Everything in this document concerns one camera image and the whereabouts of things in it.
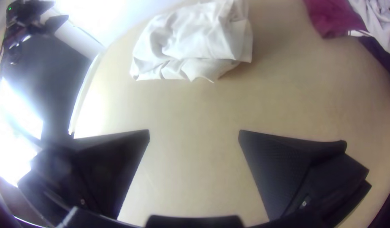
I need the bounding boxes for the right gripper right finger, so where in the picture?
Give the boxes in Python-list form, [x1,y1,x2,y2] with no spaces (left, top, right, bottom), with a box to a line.
[238,129,372,223]

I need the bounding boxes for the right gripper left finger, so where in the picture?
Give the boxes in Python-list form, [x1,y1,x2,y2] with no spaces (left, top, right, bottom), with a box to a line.
[17,129,151,223]

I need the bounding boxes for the white t-shirt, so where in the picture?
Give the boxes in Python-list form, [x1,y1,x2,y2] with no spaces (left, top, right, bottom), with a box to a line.
[129,0,254,83]

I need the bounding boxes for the grey t-shirt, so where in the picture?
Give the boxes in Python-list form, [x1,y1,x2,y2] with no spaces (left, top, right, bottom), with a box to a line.
[347,0,390,56]

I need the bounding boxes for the dark garment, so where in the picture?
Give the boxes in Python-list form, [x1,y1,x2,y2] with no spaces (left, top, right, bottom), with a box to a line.
[356,34,390,88]

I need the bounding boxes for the maroon garment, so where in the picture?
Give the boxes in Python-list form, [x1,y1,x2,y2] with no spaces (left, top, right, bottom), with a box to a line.
[302,0,370,39]

